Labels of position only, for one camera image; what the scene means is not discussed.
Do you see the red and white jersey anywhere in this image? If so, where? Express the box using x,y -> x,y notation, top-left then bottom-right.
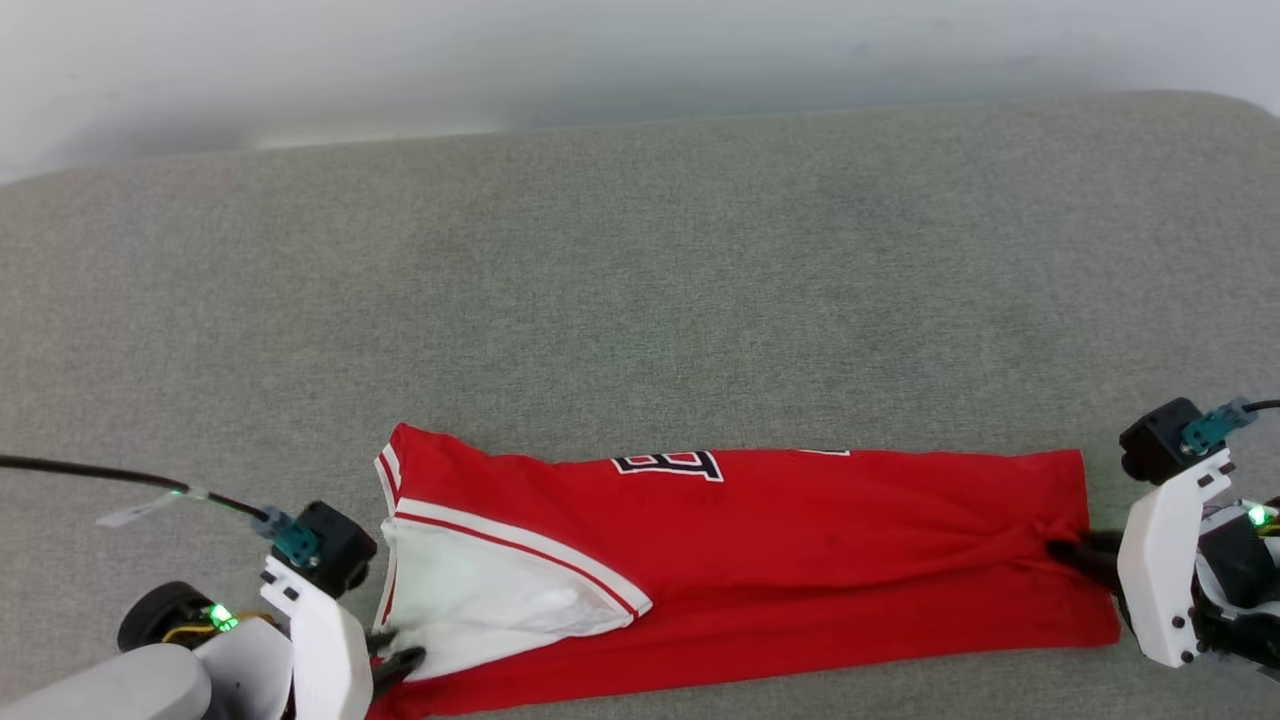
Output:
365,422 -> 1122,720

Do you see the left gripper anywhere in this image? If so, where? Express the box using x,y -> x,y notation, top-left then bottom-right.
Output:
261,559 -> 428,720

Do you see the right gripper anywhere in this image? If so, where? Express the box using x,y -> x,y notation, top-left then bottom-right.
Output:
1046,449 -> 1237,670

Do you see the black left camera cable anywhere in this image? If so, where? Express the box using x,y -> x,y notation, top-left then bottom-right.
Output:
0,454 -> 322,567

